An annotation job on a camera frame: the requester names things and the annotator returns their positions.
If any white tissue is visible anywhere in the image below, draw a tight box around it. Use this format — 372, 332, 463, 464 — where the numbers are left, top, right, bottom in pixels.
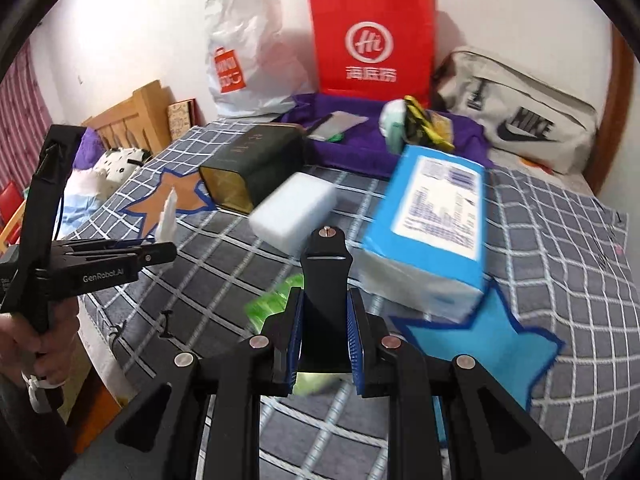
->
154, 188, 178, 243

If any blue tissue pack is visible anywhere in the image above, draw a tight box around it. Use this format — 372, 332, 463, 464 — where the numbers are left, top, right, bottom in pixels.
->
356, 146, 486, 322

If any green plastic snack packet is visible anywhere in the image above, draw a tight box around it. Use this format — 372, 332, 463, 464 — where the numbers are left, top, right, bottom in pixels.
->
244, 273, 341, 396

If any dark green tea tin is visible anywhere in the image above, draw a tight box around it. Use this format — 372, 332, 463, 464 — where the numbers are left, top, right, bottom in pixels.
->
198, 124, 306, 214

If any white foam block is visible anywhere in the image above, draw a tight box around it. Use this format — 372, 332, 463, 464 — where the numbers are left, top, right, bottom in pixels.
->
248, 172, 337, 256

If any yellow adidas pouch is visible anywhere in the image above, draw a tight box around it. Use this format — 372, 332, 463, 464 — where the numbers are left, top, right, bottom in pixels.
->
404, 96, 454, 153

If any clear zip bag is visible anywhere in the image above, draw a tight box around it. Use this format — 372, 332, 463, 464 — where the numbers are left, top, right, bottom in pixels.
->
307, 110, 368, 143

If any person's left hand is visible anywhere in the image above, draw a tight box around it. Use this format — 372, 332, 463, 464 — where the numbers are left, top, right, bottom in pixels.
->
1, 298, 79, 387

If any pastel striped blanket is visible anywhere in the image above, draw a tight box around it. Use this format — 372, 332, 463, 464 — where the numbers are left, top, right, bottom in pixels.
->
58, 168, 108, 240

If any white spotted pillow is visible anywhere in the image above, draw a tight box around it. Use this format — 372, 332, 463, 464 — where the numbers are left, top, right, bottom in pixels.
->
93, 148, 151, 200

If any grey checkered bed sheet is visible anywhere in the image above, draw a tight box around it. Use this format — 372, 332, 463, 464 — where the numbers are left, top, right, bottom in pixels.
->
64, 119, 634, 480

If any purple plush toy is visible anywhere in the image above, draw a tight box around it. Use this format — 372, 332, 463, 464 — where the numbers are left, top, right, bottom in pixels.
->
73, 127, 105, 170

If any striped pink curtain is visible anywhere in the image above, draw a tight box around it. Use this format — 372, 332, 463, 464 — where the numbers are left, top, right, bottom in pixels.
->
0, 41, 52, 190

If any wooden headboard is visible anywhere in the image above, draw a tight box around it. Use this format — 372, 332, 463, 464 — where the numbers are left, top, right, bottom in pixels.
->
82, 80, 171, 155

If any patterned gift box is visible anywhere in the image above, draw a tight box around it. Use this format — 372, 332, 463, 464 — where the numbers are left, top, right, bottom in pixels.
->
167, 99, 198, 141

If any purple fleece cloth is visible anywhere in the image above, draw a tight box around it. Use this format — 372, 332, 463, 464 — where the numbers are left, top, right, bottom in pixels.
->
280, 93, 494, 179

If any white Miniso plastic bag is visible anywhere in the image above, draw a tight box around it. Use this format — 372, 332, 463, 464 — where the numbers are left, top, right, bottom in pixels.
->
204, 0, 311, 118

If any grey Nike waist bag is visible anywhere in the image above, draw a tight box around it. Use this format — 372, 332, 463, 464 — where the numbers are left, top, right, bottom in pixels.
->
437, 47, 597, 174

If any red paper shopping bag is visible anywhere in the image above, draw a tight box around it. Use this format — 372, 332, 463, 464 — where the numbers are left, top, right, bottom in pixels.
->
309, 0, 437, 104

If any brown wooden door frame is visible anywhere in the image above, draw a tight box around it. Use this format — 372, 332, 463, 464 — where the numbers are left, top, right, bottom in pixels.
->
582, 24, 634, 195

